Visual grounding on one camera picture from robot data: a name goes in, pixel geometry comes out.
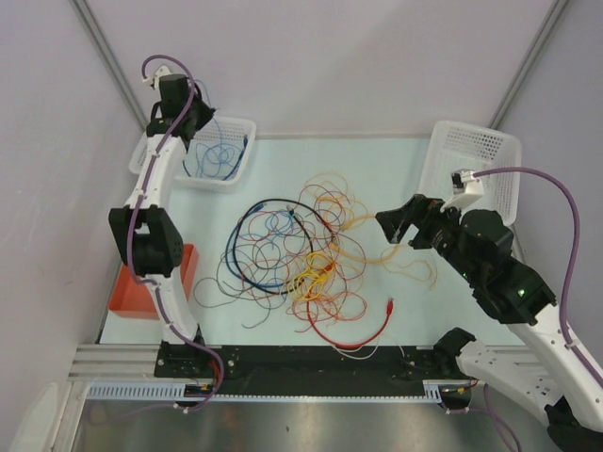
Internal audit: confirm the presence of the left white mesh basket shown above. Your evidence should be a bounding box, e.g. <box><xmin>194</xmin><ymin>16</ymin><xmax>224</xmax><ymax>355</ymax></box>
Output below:
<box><xmin>126</xmin><ymin>116</ymin><xmax>256</xmax><ymax>205</ymax></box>

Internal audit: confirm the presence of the thin orange wire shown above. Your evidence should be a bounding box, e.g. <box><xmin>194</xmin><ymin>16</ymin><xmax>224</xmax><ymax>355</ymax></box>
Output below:
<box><xmin>282</xmin><ymin>171</ymin><xmax>368</xmax><ymax>335</ymax></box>

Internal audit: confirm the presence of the white mesh basket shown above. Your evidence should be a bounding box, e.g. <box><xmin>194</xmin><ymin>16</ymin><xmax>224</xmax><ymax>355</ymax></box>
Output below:
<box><xmin>126</xmin><ymin>116</ymin><xmax>256</xmax><ymax>205</ymax></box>
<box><xmin>416</xmin><ymin>121</ymin><xmax>522</xmax><ymax>226</ymax></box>

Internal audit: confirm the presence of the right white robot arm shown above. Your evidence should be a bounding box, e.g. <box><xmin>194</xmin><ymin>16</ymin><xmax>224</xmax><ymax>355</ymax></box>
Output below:
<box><xmin>376</xmin><ymin>194</ymin><xmax>602</xmax><ymax>451</ymax></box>

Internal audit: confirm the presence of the aluminium frame post right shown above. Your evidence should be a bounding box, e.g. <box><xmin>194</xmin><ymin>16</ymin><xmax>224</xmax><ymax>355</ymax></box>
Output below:
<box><xmin>488</xmin><ymin>0</ymin><xmax>572</xmax><ymax>130</ymax></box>

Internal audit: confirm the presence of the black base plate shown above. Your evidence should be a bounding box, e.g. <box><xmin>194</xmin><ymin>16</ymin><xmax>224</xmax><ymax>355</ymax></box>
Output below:
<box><xmin>154</xmin><ymin>343</ymin><xmax>477</xmax><ymax>398</ymax></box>

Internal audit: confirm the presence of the thick black cable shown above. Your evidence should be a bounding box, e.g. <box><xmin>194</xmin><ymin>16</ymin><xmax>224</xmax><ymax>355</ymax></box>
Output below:
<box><xmin>233</xmin><ymin>197</ymin><xmax>338</xmax><ymax>297</ymax></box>

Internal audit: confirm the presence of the thick red cable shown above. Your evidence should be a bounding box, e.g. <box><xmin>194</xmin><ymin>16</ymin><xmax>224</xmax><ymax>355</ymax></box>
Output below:
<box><xmin>306</xmin><ymin>270</ymin><xmax>396</xmax><ymax>350</ymax></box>

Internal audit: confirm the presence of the aluminium frame post left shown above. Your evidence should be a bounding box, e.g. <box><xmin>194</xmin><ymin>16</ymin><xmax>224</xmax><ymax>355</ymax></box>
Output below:
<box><xmin>69</xmin><ymin>0</ymin><xmax>146</xmax><ymax>129</ymax></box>

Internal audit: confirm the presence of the thin white wire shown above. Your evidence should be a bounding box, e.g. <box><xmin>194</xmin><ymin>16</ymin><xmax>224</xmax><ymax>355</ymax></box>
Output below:
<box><xmin>329</xmin><ymin>324</ymin><xmax>406</xmax><ymax>363</ymax></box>

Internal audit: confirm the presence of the right white mesh basket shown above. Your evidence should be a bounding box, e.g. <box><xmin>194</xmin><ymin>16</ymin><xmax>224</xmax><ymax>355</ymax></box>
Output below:
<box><xmin>416</xmin><ymin>121</ymin><xmax>522</xmax><ymax>226</ymax></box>

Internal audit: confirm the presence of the white slotted cable duct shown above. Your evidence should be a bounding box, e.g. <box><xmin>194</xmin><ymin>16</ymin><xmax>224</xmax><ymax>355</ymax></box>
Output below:
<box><xmin>87</xmin><ymin>380</ymin><xmax>444</xmax><ymax>404</ymax></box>

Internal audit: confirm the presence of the yellow wire bundle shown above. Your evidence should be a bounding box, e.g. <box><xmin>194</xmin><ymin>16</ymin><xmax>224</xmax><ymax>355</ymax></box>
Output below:
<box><xmin>285</xmin><ymin>251</ymin><xmax>335</xmax><ymax>302</ymax></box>

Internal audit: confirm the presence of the orange plastic bin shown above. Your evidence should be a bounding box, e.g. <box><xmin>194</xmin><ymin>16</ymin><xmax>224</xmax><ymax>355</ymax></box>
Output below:
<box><xmin>108</xmin><ymin>244</ymin><xmax>199</xmax><ymax>320</ymax></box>

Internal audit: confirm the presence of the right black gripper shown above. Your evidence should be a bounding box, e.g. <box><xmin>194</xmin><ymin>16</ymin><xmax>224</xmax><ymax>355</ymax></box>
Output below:
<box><xmin>373</xmin><ymin>193</ymin><xmax>479</xmax><ymax>283</ymax></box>

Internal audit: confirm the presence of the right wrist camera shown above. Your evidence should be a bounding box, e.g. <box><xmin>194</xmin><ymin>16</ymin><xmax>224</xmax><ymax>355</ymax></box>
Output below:
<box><xmin>441</xmin><ymin>169</ymin><xmax>485</xmax><ymax>211</ymax></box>

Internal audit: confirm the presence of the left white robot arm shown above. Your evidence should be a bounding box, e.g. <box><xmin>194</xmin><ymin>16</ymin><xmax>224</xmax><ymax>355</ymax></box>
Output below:
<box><xmin>108</xmin><ymin>73</ymin><xmax>214</xmax><ymax>377</ymax></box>

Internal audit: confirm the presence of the aluminium frame post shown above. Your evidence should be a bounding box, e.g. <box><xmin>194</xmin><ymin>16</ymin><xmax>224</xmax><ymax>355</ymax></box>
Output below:
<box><xmin>488</xmin><ymin>0</ymin><xmax>572</xmax><ymax>130</ymax></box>
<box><xmin>69</xmin><ymin>0</ymin><xmax>146</xmax><ymax>129</ymax></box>

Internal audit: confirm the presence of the thin blue wire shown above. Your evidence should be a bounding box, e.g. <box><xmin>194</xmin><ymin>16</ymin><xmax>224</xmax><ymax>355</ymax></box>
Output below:
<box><xmin>202</xmin><ymin>143</ymin><xmax>244</xmax><ymax>180</ymax></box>
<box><xmin>181</xmin><ymin>79</ymin><xmax>227</xmax><ymax>180</ymax></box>

